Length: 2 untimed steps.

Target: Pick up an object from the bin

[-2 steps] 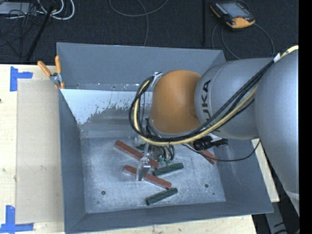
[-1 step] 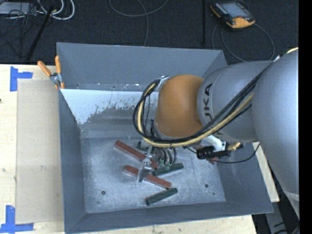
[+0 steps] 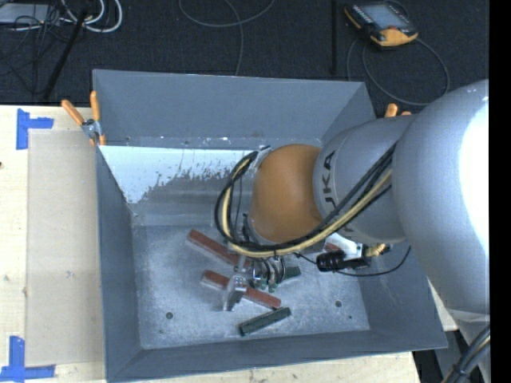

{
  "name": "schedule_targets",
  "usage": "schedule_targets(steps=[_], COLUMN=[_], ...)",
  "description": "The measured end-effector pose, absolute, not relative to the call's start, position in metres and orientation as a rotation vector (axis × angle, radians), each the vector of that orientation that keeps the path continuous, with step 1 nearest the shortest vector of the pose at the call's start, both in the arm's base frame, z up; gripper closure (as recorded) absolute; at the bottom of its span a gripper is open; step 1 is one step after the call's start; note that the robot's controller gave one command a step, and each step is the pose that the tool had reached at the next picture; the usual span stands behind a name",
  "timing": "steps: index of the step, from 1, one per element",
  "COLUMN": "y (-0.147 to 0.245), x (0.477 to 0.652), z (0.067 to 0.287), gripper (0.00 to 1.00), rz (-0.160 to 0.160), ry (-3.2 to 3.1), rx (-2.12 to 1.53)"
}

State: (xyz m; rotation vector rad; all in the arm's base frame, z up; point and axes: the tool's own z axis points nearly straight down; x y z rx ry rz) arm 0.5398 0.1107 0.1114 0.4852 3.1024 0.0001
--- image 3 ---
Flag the black cylinder on white bracket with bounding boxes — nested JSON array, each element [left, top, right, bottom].
[[316, 232, 387, 273]]

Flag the grey metal bin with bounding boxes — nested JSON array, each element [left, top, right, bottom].
[[92, 69, 449, 383]]

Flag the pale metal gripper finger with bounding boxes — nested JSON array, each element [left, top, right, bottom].
[[224, 275, 248, 313], [233, 255, 252, 276]]

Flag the dark green flat block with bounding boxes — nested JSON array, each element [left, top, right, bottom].
[[238, 306, 292, 338]]

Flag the red-brown flat block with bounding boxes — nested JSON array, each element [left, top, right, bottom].
[[200, 270, 283, 310], [186, 229, 252, 270]]

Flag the pale flat board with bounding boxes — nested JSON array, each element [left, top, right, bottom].
[[25, 128, 105, 367]]

